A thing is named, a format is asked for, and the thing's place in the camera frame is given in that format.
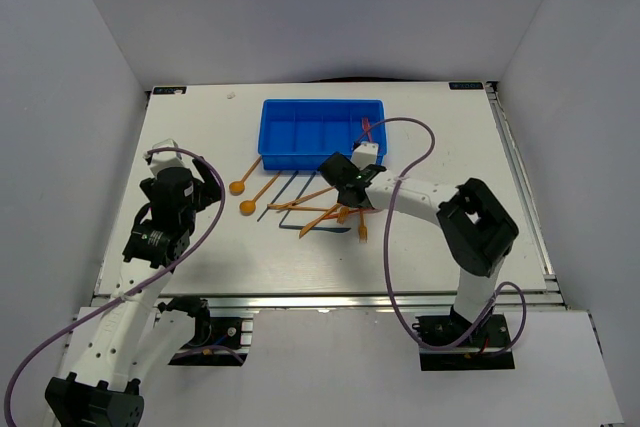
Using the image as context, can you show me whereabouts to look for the orange plastic knife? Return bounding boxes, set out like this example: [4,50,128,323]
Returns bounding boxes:
[298,203,340,239]

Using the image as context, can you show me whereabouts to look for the red-orange plastic fork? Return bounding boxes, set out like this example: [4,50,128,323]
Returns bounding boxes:
[361,117,386,149]

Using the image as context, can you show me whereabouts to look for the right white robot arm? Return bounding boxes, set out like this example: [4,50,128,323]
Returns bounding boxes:
[319,152,519,346]

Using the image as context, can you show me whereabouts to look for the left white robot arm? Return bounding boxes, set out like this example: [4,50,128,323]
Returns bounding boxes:
[45,147,225,426]

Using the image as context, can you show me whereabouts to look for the orange spoon upper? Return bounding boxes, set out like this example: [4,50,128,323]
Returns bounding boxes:
[229,157,261,196]

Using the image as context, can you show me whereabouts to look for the orange spoon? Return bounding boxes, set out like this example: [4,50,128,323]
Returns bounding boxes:
[229,157,261,196]
[239,172,281,216]

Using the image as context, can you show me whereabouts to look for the dark blue plastic knife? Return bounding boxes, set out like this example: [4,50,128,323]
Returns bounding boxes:
[279,225,352,234]

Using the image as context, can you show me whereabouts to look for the orange spoon lower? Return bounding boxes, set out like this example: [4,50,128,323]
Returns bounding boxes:
[239,172,281,216]

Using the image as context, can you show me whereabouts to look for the blue divided plastic tray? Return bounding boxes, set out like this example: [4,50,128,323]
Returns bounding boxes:
[258,99,387,172]

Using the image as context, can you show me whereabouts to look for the dark blue chopstick left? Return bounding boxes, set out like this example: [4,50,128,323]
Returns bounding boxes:
[256,170,299,222]

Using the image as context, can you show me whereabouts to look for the orange chopstick lower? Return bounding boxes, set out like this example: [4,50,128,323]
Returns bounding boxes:
[267,203,339,212]

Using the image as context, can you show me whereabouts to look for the orange chopstick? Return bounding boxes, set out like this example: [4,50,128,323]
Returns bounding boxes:
[267,203,339,212]
[267,187,335,210]

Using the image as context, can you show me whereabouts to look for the orange chopstick upper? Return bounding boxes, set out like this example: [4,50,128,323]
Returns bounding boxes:
[267,187,335,210]

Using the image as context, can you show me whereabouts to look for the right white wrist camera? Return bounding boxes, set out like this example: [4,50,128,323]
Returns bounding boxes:
[350,142,379,169]

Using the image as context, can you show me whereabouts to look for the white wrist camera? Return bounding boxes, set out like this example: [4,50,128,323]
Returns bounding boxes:
[143,138,185,178]
[350,142,379,169]

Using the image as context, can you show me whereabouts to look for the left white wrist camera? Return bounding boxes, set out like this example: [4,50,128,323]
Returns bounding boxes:
[143,138,185,178]

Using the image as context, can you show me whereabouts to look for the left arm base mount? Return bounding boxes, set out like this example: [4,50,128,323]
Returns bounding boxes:
[161,297,253,367]

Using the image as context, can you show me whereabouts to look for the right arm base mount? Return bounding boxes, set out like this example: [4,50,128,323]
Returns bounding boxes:
[412,314,515,372]

